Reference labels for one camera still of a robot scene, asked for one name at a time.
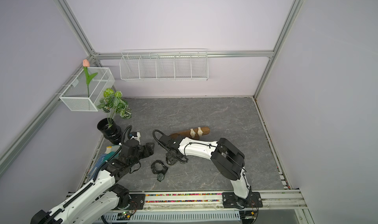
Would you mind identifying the beige watch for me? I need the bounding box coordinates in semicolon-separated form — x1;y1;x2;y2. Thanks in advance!
190;128;196;138
197;127;203;136

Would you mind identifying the black watch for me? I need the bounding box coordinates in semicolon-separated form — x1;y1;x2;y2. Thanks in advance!
151;160;168;182

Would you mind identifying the wooden watch stand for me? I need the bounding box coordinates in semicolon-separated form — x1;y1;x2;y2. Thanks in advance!
169;127;211;140

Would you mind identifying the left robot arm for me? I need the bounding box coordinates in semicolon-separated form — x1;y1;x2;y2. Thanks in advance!
31;138;155;224

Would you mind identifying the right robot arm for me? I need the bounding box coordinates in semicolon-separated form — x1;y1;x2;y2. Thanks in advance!
154;134;251;199

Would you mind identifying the black vase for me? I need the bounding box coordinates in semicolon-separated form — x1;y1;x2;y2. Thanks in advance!
97;118;122;145

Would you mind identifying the blue patterned cloth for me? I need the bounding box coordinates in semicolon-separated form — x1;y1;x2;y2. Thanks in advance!
87;154;107;179

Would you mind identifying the green leafy plant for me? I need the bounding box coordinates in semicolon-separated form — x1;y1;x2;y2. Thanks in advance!
96;88;132;129

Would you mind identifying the white mesh basket left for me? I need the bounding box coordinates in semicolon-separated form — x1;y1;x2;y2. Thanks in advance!
59;67;115;112

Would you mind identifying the pink tulip flower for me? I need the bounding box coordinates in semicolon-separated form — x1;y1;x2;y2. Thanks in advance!
82;59;98;97

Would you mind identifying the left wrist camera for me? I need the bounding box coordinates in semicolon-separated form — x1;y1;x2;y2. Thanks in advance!
130;132;141;143

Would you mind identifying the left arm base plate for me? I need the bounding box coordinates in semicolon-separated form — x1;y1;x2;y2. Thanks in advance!
117;193;146;210

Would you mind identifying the colourful cable strip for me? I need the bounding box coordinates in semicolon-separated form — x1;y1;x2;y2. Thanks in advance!
145;192;222;203

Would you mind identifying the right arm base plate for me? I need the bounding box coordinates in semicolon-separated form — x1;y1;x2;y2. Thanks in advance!
222;192;263;209

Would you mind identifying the white wire wall shelf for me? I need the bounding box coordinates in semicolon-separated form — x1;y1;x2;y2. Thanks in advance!
119;49;209;81

